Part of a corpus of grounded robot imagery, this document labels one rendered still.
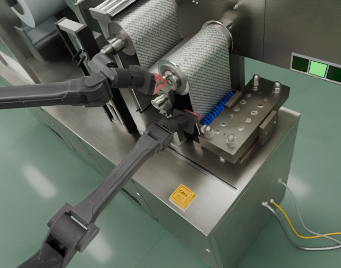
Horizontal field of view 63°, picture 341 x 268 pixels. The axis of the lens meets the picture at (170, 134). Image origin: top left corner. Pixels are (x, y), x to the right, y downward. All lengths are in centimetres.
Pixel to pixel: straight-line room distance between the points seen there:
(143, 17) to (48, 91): 47
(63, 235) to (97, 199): 11
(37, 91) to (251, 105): 77
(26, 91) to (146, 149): 37
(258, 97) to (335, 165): 122
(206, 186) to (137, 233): 109
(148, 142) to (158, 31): 47
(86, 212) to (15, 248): 183
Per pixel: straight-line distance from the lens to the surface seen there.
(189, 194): 106
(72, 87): 79
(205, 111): 111
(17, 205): 275
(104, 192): 77
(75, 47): 117
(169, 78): 96
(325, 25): 99
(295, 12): 101
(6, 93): 88
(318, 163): 226
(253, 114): 112
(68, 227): 74
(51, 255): 76
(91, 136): 143
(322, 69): 107
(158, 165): 118
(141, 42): 108
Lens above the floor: 185
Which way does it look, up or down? 49 degrees down
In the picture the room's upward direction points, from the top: 19 degrees counter-clockwise
